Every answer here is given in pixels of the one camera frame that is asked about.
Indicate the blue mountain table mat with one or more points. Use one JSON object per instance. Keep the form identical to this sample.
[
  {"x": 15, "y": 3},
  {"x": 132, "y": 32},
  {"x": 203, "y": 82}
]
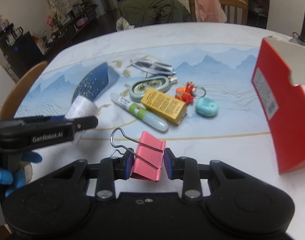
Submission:
[{"x": 171, "y": 92}]

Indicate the wooden chair left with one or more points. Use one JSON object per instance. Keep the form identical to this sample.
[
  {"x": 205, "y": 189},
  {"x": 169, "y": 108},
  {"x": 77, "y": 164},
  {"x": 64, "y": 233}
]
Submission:
[{"x": 20, "y": 90}]

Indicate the red cardboard box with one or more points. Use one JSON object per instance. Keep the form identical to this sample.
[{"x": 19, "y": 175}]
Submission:
[{"x": 279, "y": 81}]

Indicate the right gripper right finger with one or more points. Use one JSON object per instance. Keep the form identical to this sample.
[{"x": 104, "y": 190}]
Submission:
[{"x": 185, "y": 169}]

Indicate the green white glue pen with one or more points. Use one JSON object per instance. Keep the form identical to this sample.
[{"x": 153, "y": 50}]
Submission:
[{"x": 140, "y": 113}]

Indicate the folded sunglasses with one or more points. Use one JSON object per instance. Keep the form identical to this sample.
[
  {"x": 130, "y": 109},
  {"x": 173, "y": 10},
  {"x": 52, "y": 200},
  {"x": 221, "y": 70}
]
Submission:
[{"x": 153, "y": 67}]

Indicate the teal round eraser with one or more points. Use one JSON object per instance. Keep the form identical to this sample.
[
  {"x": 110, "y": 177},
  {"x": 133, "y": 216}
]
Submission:
[{"x": 206, "y": 107}]

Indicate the wooden chair with pink cloth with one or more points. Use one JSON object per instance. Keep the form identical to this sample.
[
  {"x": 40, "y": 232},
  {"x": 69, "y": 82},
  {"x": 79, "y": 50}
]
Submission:
[{"x": 230, "y": 8}]

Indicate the white quilted jacket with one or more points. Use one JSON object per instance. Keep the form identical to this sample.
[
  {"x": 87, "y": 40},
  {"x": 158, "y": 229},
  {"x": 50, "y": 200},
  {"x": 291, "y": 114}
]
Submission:
[{"x": 122, "y": 24}]

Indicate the yellow small box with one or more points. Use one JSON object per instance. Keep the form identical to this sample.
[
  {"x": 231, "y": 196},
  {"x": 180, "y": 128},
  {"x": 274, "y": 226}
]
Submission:
[{"x": 168, "y": 107}]

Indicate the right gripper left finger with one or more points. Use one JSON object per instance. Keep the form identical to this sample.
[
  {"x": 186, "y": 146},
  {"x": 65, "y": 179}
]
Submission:
[{"x": 112, "y": 169}]

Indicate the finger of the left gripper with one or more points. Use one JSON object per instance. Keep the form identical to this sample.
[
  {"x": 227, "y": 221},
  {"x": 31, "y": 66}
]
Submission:
[{"x": 79, "y": 124}]

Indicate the white silver bottle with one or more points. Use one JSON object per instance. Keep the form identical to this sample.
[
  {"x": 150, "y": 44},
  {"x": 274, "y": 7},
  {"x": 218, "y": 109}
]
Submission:
[{"x": 81, "y": 107}]

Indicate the pink binder clip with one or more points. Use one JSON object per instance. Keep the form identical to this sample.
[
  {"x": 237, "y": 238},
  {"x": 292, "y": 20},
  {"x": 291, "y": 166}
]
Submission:
[{"x": 149, "y": 155}]

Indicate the blue gloved hand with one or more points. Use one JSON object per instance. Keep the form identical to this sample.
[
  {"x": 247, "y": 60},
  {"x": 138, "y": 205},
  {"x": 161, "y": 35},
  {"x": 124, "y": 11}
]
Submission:
[{"x": 16, "y": 180}]

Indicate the olive green jacket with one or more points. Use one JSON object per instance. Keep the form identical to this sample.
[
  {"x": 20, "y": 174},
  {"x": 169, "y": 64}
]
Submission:
[{"x": 140, "y": 13}]

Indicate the orange toy keychain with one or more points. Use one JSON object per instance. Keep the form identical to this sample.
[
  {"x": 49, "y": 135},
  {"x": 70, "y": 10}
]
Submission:
[{"x": 187, "y": 94}]

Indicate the dark tv cabinet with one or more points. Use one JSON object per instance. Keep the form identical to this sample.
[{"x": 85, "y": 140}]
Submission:
[{"x": 24, "y": 50}]

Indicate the pink cloth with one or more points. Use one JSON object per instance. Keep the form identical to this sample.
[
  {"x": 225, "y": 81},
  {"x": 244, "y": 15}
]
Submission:
[{"x": 209, "y": 11}]

